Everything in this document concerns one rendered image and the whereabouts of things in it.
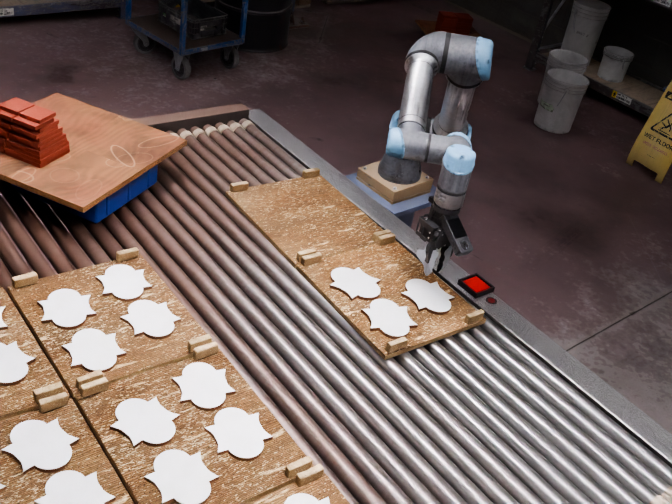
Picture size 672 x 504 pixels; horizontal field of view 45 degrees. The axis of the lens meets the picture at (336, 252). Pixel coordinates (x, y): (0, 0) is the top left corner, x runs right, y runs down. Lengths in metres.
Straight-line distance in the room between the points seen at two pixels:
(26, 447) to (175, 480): 0.30
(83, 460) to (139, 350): 0.34
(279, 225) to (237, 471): 0.93
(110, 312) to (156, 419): 0.38
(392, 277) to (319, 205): 0.40
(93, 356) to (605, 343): 2.63
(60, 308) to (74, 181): 0.44
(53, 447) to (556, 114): 4.68
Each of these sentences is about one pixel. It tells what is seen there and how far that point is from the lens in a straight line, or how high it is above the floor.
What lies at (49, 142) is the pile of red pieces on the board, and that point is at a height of 1.10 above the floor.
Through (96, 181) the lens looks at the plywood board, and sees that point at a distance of 2.35.
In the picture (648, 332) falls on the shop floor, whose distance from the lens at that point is 4.17.
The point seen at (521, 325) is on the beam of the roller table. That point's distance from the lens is 2.29.
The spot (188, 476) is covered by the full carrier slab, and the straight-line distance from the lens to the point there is 1.68.
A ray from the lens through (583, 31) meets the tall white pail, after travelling 6.82.
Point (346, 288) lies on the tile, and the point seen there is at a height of 0.95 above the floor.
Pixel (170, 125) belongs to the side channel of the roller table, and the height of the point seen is 0.94.
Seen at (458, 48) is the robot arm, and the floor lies 1.48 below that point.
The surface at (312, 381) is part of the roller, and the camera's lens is 1.94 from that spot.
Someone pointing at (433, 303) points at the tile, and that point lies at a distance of 2.21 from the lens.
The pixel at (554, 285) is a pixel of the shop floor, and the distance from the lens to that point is 4.23.
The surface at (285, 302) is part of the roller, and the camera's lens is 2.15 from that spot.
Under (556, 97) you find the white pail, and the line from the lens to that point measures 5.82.
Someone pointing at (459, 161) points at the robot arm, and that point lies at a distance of 2.00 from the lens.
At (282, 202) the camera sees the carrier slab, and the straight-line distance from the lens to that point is 2.53.
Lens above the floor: 2.24
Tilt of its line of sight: 34 degrees down
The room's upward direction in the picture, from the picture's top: 11 degrees clockwise
